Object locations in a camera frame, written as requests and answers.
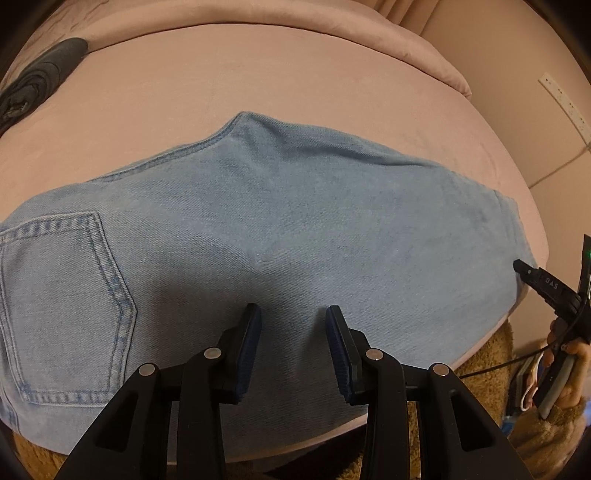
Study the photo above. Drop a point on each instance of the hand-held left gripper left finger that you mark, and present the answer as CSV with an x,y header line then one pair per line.
x,y
247,355

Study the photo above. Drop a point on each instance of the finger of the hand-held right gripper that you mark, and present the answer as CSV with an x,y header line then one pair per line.
x,y
545,286

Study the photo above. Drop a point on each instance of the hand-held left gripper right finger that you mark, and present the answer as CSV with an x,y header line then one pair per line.
x,y
339,360

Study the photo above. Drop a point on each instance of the light blue denim pants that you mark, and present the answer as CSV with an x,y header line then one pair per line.
x,y
277,221

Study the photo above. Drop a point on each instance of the person's right forearm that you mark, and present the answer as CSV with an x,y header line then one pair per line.
x,y
549,443

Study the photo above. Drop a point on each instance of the person's right hand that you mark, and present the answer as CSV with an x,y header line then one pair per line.
x,y
582,374

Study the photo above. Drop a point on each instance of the brown fuzzy cloth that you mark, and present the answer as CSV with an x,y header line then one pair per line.
x,y
494,364

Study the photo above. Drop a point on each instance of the white power strip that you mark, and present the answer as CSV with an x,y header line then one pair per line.
x,y
565,104

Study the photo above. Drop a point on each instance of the pink curtain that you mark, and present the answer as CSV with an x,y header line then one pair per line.
x,y
401,14

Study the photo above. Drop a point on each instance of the pink duvet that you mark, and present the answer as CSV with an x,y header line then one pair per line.
x,y
258,23

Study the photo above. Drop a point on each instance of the dark grey folded clothing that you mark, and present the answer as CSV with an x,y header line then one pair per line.
x,y
41,78

